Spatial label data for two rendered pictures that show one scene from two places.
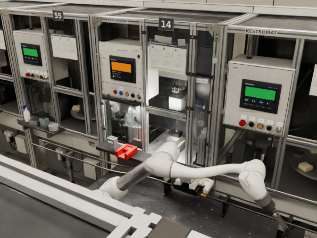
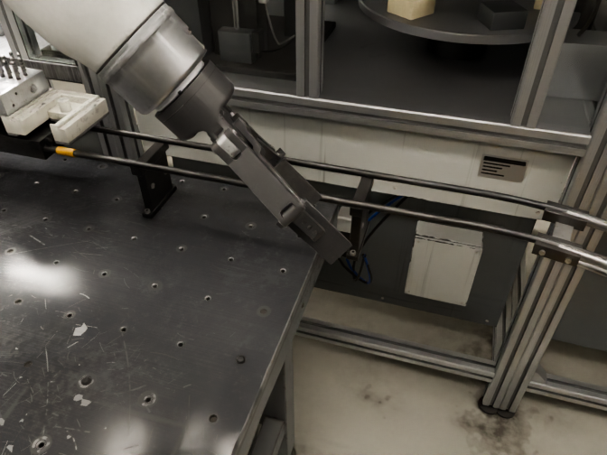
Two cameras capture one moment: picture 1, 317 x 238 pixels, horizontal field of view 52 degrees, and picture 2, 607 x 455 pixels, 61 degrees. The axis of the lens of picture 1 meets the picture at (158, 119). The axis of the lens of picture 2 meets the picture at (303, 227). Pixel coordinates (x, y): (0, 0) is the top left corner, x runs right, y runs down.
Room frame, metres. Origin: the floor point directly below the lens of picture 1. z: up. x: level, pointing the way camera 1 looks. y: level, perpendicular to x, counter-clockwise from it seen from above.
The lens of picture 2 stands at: (0.99, -0.61, 1.38)
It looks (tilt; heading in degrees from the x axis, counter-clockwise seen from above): 40 degrees down; 347
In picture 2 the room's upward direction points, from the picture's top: straight up
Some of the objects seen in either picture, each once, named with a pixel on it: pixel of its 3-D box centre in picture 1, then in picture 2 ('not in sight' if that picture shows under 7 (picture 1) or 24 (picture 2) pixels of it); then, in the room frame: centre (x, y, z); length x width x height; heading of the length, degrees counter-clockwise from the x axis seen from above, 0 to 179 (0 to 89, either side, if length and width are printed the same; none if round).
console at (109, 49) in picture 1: (128, 69); not in sight; (2.68, 0.25, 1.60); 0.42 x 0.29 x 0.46; 60
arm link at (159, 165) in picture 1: (159, 165); not in sight; (1.71, 0.00, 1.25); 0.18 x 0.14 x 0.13; 69
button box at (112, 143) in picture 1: (112, 142); not in sight; (2.53, 0.40, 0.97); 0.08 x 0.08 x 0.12; 60
